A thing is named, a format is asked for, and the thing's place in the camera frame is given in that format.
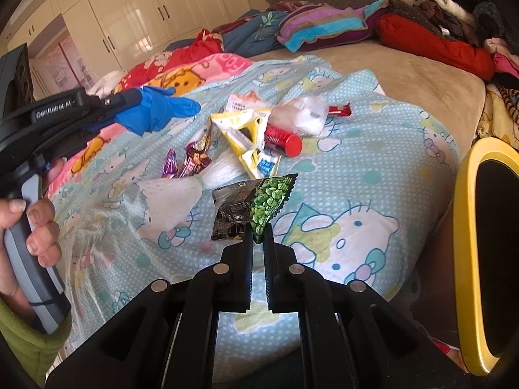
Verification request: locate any yellow white torn packet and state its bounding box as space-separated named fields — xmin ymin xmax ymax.
xmin=209 ymin=108 xmax=272 ymax=159

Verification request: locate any pink garment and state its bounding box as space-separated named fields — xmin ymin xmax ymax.
xmin=482 ymin=38 xmax=519 ymax=87

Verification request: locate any striped purple blue pillow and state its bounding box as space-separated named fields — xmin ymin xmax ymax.
xmin=276 ymin=0 xmax=392 ymax=53

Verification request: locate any green pea snack packet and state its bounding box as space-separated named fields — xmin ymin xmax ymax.
xmin=210 ymin=173 xmax=299 ymax=249

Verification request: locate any pink cartoon sliding door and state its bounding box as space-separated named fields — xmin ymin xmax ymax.
xmin=30 ymin=34 xmax=88 ymax=100

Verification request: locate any crumpled white plastic bag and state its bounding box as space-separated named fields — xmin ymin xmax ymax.
xmin=271 ymin=96 xmax=330 ymax=137

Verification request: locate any person's left hand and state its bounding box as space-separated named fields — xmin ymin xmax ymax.
xmin=0 ymin=157 xmax=67 ymax=321

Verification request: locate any light blue cartoon cat blanket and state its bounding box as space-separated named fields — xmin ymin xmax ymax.
xmin=48 ymin=54 xmax=462 ymax=385

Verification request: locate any cream glossy wardrobe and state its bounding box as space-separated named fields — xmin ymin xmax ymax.
xmin=7 ymin=0 xmax=265 ymax=99

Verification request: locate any red pillow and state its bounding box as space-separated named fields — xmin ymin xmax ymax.
xmin=375 ymin=13 xmax=496 ymax=81

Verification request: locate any pile of dark clothes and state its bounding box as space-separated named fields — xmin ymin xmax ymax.
xmin=388 ymin=0 xmax=519 ymax=51

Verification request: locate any red floral blanket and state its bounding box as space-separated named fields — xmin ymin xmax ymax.
xmin=117 ymin=28 xmax=224 ymax=90

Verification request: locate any red brown candy wrapper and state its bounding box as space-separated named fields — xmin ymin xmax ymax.
xmin=184 ymin=143 xmax=212 ymax=177

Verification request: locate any yellow rimmed black bin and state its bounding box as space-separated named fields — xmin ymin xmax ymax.
xmin=452 ymin=136 xmax=519 ymax=377

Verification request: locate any blue floral quilt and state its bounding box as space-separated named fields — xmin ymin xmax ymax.
xmin=211 ymin=2 xmax=325 ymax=56

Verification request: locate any person's left forearm green sleeve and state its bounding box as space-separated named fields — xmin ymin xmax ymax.
xmin=0 ymin=296 xmax=74 ymax=387

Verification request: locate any translucent white tied bag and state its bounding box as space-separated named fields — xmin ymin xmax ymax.
xmin=135 ymin=150 xmax=253 ymax=241

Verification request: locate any white orange printed packet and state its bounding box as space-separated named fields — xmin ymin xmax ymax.
xmin=225 ymin=91 xmax=261 ymax=113

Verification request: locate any white cloth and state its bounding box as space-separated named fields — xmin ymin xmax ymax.
xmin=87 ymin=70 xmax=127 ymax=99

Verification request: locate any pink cartoon blanket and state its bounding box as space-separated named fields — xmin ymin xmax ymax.
xmin=48 ymin=51 xmax=255 ymax=189

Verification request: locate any red cylindrical tube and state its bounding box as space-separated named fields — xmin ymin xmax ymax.
xmin=263 ymin=125 xmax=304 ymax=158

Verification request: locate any yellow cartoon blanket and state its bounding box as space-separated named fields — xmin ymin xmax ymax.
xmin=477 ymin=84 xmax=519 ymax=151

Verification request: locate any blue rubber glove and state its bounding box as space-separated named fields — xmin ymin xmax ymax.
xmin=114 ymin=86 xmax=202 ymax=137

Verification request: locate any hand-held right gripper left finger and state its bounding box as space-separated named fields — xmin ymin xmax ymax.
xmin=44 ymin=228 xmax=254 ymax=389

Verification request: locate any gold candy wrapper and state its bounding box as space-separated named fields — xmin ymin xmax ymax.
xmin=196 ymin=127 xmax=214 ymax=151

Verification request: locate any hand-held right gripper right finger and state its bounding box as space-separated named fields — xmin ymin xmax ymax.
xmin=263 ymin=227 xmax=493 ymax=389

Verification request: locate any yellow white blue packet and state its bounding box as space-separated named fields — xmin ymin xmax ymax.
xmin=239 ymin=146 xmax=283 ymax=180

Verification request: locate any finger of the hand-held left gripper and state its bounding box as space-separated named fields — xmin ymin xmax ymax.
xmin=87 ymin=88 xmax=143 ymax=108
xmin=81 ymin=112 xmax=120 ymax=134

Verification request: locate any beige bed sheet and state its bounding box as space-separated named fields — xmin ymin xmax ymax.
xmin=247 ymin=36 xmax=487 ymax=155

